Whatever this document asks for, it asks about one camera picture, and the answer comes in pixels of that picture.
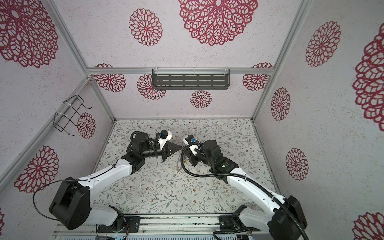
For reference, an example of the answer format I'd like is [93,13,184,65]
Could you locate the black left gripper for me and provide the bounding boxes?
[142,141,183,162]

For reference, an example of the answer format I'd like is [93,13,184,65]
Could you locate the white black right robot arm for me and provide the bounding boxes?
[180,135,309,240]

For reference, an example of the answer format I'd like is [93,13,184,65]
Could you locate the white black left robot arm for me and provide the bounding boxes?
[49,130,182,232]

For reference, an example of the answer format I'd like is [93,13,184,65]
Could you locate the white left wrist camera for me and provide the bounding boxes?
[156,130,172,150]

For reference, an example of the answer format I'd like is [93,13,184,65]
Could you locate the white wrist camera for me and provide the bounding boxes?
[156,130,172,150]
[183,135,203,156]

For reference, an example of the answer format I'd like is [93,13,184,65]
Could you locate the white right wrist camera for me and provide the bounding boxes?
[183,135,203,156]

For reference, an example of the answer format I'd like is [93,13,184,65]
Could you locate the black corrugated left cable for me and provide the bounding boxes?
[127,131,159,158]

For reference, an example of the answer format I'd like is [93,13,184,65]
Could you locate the black corrugated cable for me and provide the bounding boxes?
[127,131,159,158]
[180,143,310,240]

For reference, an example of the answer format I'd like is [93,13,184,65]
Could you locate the black corrugated right cable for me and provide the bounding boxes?
[180,143,310,240]

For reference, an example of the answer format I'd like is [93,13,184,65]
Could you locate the grey slotted wall shelf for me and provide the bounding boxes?
[152,69,231,90]

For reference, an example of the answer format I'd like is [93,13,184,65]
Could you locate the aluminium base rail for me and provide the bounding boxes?
[51,214,272,240]

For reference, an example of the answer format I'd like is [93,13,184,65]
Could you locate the black wire wall basket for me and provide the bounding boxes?
[53,95,92,137]

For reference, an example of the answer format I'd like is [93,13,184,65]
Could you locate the thin black left cable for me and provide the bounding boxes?
[32,163,119,222]

